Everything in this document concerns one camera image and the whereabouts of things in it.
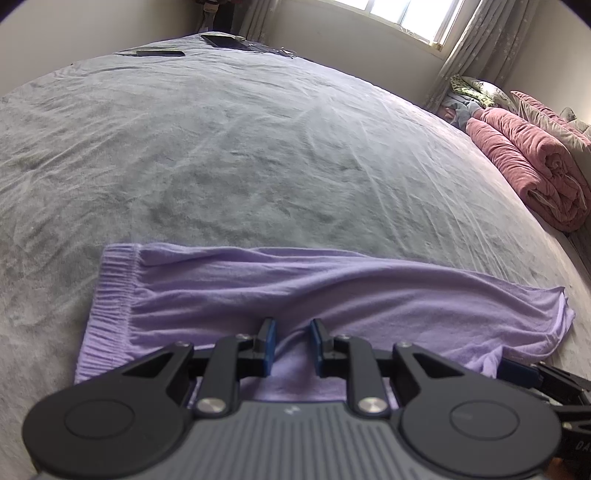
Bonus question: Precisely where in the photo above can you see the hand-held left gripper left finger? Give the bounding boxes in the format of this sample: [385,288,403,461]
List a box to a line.
[121,316,279,419]

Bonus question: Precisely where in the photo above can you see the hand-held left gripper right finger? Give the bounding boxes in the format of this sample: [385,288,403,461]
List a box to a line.
[308,318,477,419]

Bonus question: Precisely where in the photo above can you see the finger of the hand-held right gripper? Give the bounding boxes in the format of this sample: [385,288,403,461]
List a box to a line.
[501,358,591,408]

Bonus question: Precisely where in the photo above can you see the purple pants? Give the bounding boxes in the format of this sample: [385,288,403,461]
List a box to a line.
[73,243,576,403]

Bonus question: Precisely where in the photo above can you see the hanging dark clothes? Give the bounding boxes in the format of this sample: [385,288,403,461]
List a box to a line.
[194,0,253,16]

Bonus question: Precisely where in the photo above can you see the folded pink quilt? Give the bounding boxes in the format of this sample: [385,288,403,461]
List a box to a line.
[465,106,591,232]

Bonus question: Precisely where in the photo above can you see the beige pillow with pink edge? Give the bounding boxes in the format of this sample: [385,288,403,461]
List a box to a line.
[510,90,591,154]

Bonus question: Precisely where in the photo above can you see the grey-blue cloth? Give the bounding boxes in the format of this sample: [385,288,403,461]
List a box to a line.
[440,99,484,128]

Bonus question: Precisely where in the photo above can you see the floral green pillow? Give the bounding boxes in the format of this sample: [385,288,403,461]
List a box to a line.
[450,74,519,112]

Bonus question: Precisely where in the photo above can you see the black tablet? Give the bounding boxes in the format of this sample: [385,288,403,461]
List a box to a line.
[201,33,253,51]

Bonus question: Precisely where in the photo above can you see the patterned grey curtain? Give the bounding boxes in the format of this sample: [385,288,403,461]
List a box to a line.
[239,0,283,43]
[424,0,533,110]

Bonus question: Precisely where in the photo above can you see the window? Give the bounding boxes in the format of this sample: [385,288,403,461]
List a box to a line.
[331,0,465,50]

